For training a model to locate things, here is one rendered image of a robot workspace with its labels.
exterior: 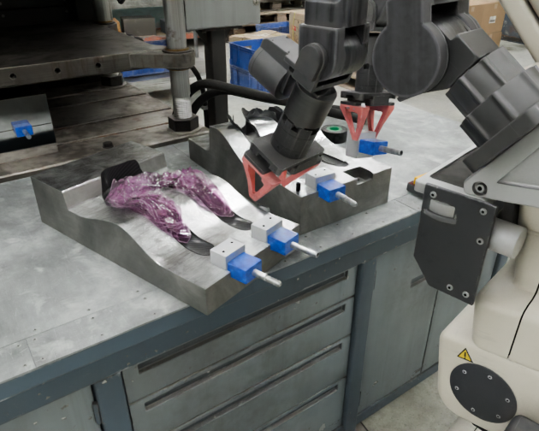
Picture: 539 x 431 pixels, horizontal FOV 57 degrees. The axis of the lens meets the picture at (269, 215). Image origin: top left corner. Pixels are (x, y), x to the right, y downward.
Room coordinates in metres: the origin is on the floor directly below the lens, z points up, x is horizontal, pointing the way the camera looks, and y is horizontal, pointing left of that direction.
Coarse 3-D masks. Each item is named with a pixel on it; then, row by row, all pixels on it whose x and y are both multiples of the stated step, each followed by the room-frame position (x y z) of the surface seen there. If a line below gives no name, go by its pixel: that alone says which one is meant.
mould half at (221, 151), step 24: (264, 120) 1.23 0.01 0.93; (192, 144) 1.27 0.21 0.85; (216, 144) 1.16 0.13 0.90; (240, 144) 1.12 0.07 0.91; (216, 168) 1.17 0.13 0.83; (240, 168) 1.07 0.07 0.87; (336, 168) 1.02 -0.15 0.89; (384, 168) 1.02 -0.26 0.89; (240, 192) 1.07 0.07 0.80; (288, 192) 0.92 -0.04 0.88; (312, 192) 0.90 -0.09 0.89; (360, 192) 0.98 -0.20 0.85; (384, 192) 1.02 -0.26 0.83; (288, 216) 0.92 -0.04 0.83; (312, 216) 0.90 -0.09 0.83; (336, 216) 0.94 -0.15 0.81
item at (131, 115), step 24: (48, 96) 1.97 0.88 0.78; (72, 96) 1.97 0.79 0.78; (96, 96) 1.97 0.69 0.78; (120, 96) 1.97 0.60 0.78; (144, 96) 1.97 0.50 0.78; (72, 120) 1.68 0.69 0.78; (96, 120) 1.68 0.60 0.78; (120, 120) 1.68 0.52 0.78; (144, 120) 1.68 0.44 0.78; (168, 120) 1.68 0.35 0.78; (72, 144) 1.45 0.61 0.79; (96, 144) 1.45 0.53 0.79; (120, 144) 1.45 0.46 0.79; (144, 144) 1.45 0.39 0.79; (168, 144) 1.48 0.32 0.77; (0, 168) 1.26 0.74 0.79; (24, 168) 1.26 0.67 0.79; (48, 168) 1.28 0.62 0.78
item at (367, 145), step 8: (360, 136) 0.99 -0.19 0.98; (368, 136) 1.00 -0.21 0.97; (352, 144) 0.99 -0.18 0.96; (360, 144) 0.98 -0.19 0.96; (368, 144) 0.96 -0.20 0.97; (376, 144) 0.96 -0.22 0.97; (384, 144) 0.97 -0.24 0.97; (352, 152) 0.99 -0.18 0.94; (360, 152) 0.98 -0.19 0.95; (368, 152) 0.96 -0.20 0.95; (376, 152) 0.95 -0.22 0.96; (384, 152) 0.97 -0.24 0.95; (392, 152) 0.93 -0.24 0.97; (400, 152) 0.92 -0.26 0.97
